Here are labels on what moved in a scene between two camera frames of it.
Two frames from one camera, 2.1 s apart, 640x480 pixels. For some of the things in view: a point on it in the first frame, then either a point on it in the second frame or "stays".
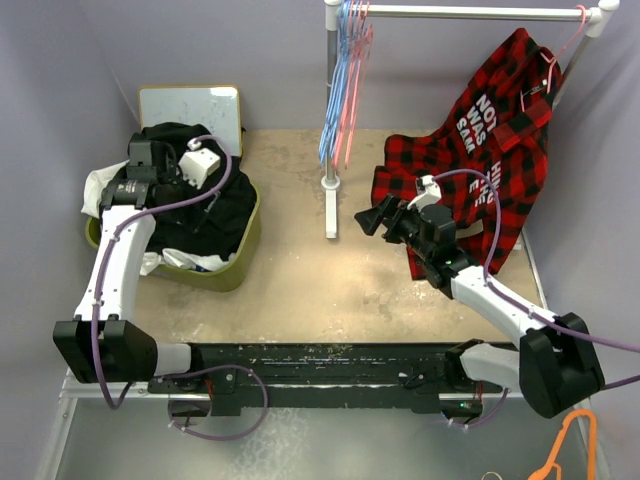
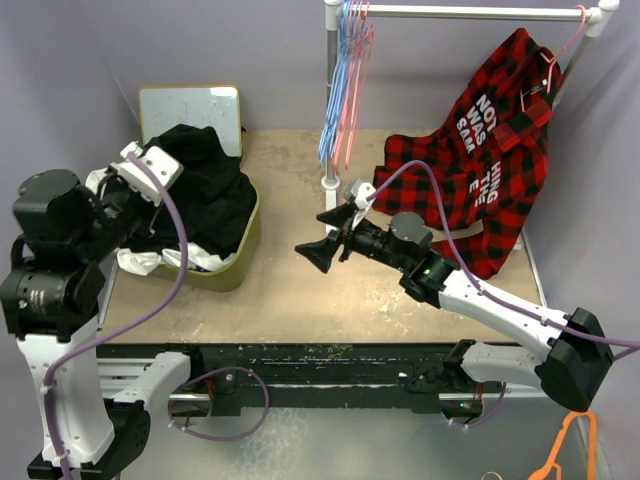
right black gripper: (394, 211) -> (339, 217)
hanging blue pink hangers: (337, 85) stays
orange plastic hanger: (544, 471) stays
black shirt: (216, 226) stays
